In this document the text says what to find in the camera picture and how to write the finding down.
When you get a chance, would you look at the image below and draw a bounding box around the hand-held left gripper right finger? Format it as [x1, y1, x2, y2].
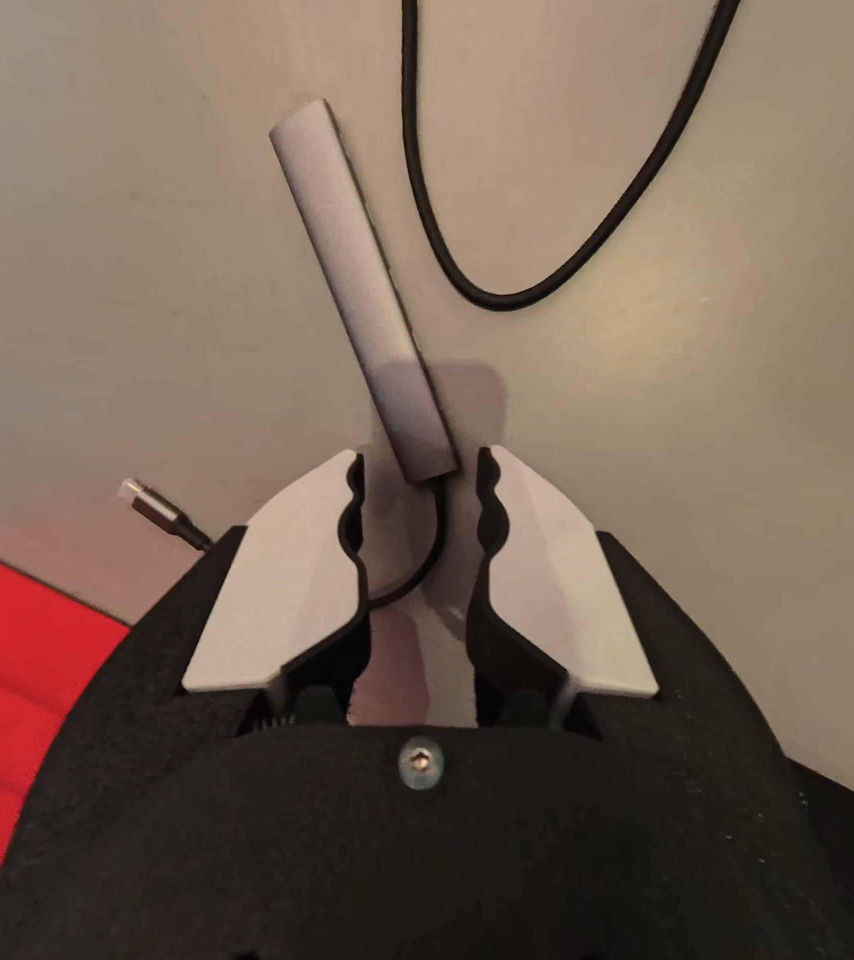
[464, 444, 659, 732]

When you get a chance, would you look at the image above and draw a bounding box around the black cable with silver plug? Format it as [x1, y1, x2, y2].
[118, 477, 214, 555]

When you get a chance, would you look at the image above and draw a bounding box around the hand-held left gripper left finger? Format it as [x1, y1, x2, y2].
[181, 448, 374, 729]

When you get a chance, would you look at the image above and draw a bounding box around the black cable with orange plugs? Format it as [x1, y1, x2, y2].
[399, 0, 743, 312]

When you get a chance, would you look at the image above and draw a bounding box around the grey usb hub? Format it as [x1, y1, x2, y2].
[268, 97, 462, 485]

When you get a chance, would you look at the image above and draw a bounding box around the black hub pigtail cable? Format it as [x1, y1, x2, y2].
[367, 476, 452, 605]

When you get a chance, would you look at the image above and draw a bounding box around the red plastic bin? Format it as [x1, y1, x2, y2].
[0, 538, 132, 927]

